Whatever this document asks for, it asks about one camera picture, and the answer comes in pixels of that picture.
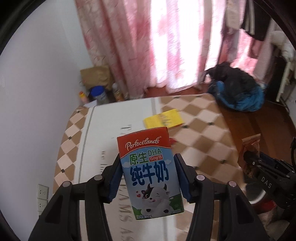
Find black garment pile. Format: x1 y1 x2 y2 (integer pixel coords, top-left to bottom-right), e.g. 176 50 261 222
205 61 259 103

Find checkered tablecloth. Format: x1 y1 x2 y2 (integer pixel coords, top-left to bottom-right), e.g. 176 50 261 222
53 94 244 241

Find red item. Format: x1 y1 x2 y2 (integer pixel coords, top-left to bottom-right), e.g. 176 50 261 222
248 192 276 209

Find small light garment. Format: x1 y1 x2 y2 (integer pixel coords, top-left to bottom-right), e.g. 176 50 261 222
226 0 244 29

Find red and blue milk carton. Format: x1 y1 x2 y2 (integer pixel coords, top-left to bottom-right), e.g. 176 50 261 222
117 126 185 220

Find white wall socket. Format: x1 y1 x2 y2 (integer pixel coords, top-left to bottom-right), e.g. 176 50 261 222
37 184 49 213

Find blue lidded canister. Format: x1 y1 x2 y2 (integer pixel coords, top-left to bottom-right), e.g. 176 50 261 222
89 86 109 105

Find pink floral curtain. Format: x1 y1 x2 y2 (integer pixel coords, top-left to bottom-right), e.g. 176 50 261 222
75 0 263 100

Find blue garment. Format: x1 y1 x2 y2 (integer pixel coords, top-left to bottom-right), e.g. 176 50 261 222
209 81 265 113

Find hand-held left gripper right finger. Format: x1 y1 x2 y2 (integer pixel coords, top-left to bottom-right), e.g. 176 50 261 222
173 153 282 241

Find pink robe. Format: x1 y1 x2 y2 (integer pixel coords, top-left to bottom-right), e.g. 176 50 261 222
252 35 278 84

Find brown paper bag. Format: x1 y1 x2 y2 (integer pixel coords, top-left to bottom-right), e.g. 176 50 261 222
80 65 114 90

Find orange snack packet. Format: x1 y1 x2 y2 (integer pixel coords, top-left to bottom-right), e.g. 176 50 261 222
242 134 262 160

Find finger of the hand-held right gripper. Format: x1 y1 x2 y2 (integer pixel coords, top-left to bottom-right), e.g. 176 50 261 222
243 150 278 173
260 152 292 173

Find black white striped pants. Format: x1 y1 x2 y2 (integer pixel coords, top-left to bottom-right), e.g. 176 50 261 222
275 55 296 103

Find clear plastic bottle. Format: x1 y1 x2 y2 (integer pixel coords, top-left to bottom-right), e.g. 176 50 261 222
112 83 125 102

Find yellow box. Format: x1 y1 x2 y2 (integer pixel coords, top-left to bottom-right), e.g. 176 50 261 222
143 109 185 129

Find black white striped garment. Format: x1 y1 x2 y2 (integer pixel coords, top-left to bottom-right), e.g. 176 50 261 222
240 0 273 42

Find orange bottle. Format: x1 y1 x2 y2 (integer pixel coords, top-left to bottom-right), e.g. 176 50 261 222
79 91 90 104

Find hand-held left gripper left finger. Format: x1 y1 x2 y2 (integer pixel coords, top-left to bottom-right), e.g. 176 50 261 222
29 154 125 241

